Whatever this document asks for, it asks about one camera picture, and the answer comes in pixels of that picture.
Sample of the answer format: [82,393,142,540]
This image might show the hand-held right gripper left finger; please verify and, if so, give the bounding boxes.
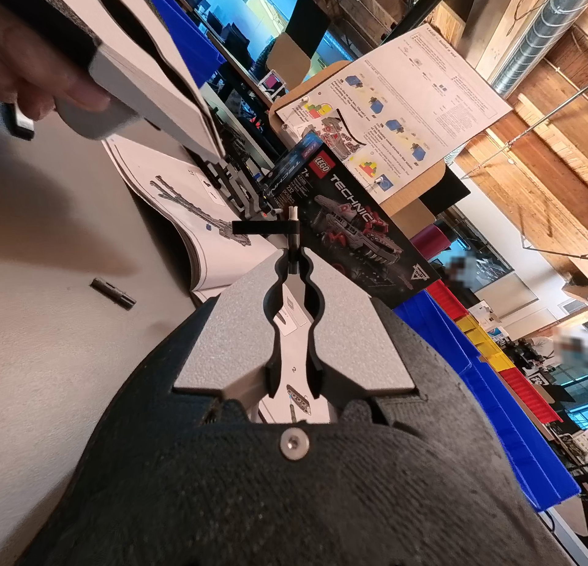
[174,249,295,423]

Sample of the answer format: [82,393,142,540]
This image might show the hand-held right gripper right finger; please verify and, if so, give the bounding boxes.
[296,248,417,413]

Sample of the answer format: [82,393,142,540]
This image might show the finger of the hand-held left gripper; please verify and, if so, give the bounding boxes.
[87,0,217,126]
[40,0,227,164]

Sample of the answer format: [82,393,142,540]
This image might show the black beam with pale pin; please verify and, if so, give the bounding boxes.
[232,205,301,274]

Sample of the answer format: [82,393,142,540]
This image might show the toy car chassis assembly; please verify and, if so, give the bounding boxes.
[202,153,285,222]

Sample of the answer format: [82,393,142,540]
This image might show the grey desk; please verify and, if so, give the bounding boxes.
[0,107,276,566]

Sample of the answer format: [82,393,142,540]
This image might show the person's left hand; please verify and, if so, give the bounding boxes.
[0,7,112,112]

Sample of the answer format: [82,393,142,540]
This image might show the blue parts bin with label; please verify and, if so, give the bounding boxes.
[140,0,227,88]

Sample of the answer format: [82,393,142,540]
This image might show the open instruction booklet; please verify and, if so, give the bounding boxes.
[102,134,331,424]

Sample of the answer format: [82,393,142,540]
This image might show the red storage bin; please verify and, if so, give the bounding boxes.
[427,279,469,321]
[498,369,563,424]

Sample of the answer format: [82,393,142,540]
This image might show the toy set box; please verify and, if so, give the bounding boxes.
[259,132,442,309]

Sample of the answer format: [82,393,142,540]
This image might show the short black toy beam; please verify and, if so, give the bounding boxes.
[0,101,36,141]

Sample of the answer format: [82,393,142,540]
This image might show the maroon box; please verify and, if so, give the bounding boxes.
[410,224,448,261]

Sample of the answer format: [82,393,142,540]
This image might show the dark grey toy pin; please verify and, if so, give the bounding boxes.
[91,277,137,309]

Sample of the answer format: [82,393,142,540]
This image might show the yellow storage bin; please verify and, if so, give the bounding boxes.
[457,316,513,371]

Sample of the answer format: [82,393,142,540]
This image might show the white cardboard box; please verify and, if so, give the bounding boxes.
[469,300,508,342]

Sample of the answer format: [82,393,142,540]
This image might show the cardboard panel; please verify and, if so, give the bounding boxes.
[266,36,313,91]

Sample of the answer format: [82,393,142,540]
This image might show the black board stand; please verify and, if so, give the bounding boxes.
[285,0,331,64]
[420,164,471,218]

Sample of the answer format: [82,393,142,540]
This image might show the long blue storage bin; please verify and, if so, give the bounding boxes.
[395,290,579,512]

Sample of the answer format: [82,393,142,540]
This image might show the printed instruction sheet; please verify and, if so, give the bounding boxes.
[276,24,513,204]

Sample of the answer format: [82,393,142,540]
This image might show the silver ventilation duct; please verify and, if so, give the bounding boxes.
[443,0,588,163]

